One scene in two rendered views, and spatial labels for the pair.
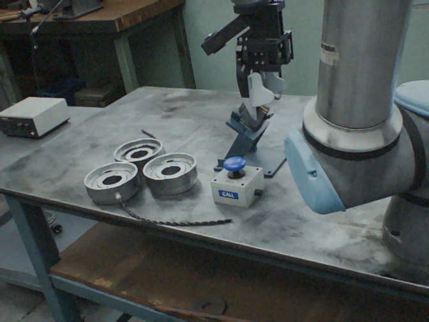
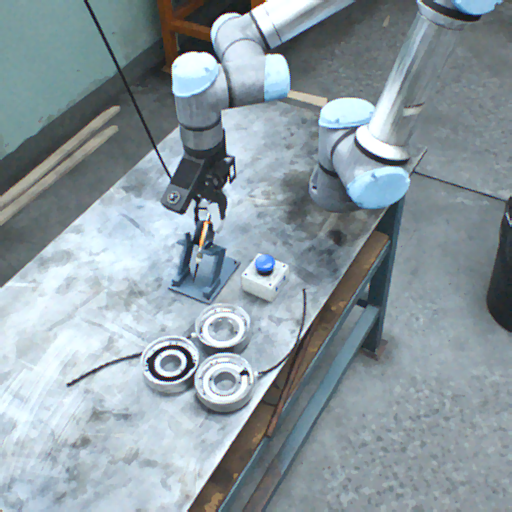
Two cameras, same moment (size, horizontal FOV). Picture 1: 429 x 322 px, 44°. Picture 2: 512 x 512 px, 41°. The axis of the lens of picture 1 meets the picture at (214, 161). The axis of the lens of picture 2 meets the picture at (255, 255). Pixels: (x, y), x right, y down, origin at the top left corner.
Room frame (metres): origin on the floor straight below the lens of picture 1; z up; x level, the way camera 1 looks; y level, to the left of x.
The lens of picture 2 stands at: (0.89, 0.87, 1.85)
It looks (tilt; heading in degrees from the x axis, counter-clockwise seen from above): 47 degrees down; 267
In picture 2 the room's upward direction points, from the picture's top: 3 degrees counter-clockwise
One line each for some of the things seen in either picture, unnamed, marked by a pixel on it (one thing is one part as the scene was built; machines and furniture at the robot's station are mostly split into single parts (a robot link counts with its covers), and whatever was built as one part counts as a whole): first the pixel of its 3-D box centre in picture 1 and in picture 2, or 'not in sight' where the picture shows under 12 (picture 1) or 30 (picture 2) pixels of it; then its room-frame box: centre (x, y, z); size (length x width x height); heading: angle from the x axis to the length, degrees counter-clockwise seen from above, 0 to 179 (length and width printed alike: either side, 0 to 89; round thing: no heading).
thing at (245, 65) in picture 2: not in sight; (252, 76); (0.82, -0.15, 1.22); 0.11 x 0.11 x 0.08; 10
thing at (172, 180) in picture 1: (171, 174); (223, 330); (0.91, 0.09, 0.82); 0.10 x 0.10 x 0.04
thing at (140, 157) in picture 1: (140, 158); (171, 365); (1.01, 0.15, 0.82); 0.10 x 0.10 x 0.04
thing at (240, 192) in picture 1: (240, 184); (266, 275); (0.82, -0.04, 0.82); 0.08 x 0.07 x 0.05; 54
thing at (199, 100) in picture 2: not in sight; (198, 90); (0.92, -0.11, 1.22); 0.09 x 0.08 x 0.11; 10
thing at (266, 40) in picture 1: (261, 36); (207, 163); (0.92, -0.12, 1.06); 0.09 x 0.08 x 0.12; 57
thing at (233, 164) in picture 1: (235, 172); (264, 268); (0.82, -0.03, 0.85); 0.04 x 0.04 x 0.05
